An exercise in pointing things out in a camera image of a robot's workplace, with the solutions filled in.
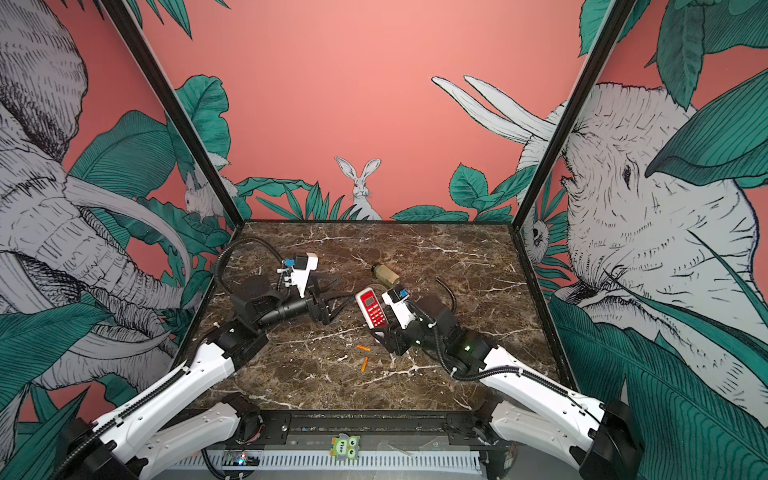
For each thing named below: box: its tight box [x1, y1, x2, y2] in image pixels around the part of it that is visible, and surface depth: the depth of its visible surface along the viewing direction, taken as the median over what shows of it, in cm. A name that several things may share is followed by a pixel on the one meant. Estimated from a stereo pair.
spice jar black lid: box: [371, 265, 400, 287], surface depth 103 cm
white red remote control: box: [355, 287, 389, 329], surface depth 73 cm
